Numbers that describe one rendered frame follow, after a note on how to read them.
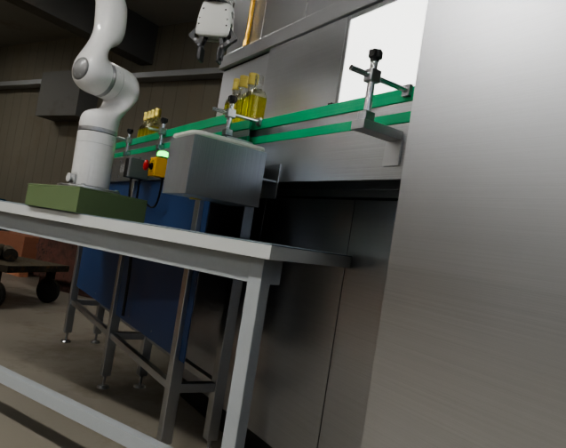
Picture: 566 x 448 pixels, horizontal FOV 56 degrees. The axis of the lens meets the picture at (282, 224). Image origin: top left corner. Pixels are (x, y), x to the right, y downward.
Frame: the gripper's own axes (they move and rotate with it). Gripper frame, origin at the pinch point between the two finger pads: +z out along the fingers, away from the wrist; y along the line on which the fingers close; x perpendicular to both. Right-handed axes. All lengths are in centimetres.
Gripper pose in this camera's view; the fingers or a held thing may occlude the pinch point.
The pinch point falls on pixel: (210, 56)
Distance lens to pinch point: 160.9
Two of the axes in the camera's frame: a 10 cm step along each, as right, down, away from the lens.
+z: -1.5, 9.9, -0.5
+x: -1.8, -0.7, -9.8
